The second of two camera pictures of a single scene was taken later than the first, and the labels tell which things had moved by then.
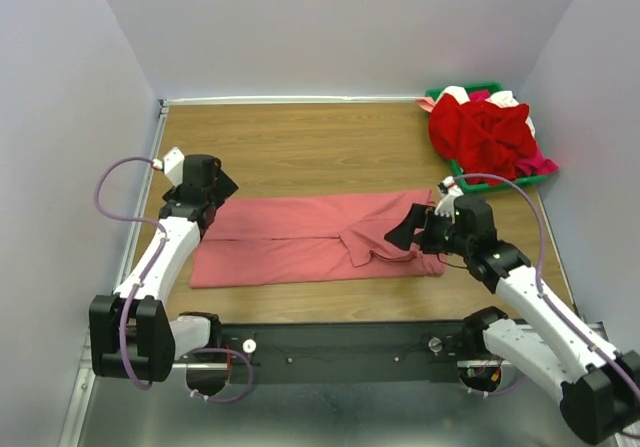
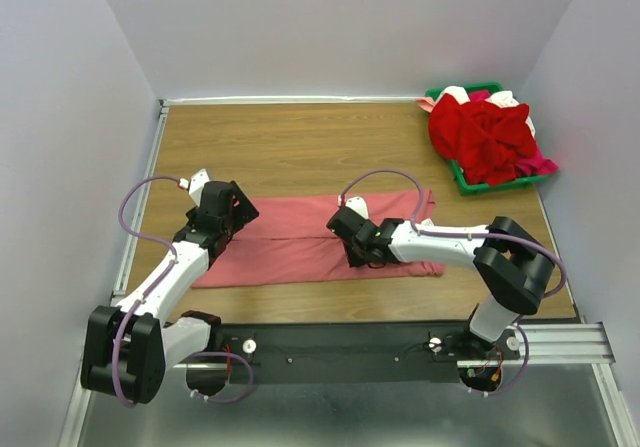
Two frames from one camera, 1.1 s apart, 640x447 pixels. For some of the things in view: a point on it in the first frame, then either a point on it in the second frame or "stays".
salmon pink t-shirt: [306, 236] stays
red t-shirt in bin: [487, 139] stays
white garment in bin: [502, 98] stays
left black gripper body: [224, 187] to [242, 213]
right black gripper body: [439, 232] to [354, 255]
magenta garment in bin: [535, 165] stays
